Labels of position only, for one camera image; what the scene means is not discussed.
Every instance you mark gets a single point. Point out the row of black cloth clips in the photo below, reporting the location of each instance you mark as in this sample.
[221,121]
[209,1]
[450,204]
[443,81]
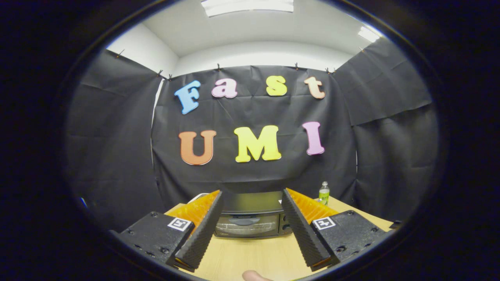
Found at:
[218,67]

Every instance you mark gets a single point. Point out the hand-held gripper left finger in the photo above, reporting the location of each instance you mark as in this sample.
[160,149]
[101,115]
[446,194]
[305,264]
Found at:
[203,232]

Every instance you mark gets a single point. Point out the black backdrop cloth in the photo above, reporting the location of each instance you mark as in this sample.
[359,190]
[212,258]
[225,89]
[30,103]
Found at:
[254,175]

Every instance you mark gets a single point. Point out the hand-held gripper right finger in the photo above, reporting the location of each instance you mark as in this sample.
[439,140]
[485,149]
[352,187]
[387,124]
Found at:
[304,232]

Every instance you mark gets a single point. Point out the black toaster oven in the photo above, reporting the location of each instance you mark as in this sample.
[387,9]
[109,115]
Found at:
[250,203]

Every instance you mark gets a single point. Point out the ceiling light panel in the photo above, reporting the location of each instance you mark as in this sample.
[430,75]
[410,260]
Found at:
[369,34]
[248,6]

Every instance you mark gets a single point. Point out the green drink bottle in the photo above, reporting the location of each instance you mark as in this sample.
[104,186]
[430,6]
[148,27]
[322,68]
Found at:
[324,193]

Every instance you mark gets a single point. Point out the glass toaster oven door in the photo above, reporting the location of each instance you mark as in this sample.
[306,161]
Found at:
[246,226]

